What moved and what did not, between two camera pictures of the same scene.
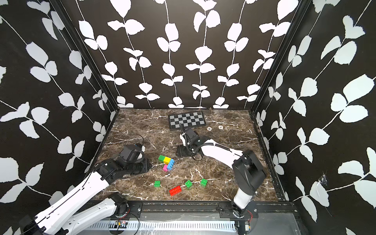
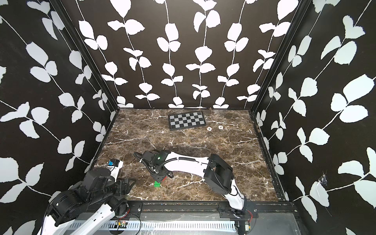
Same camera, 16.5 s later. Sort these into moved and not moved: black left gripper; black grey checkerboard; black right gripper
Moved: black left gripper; black right gripper
Not moved: black grey checkerboard
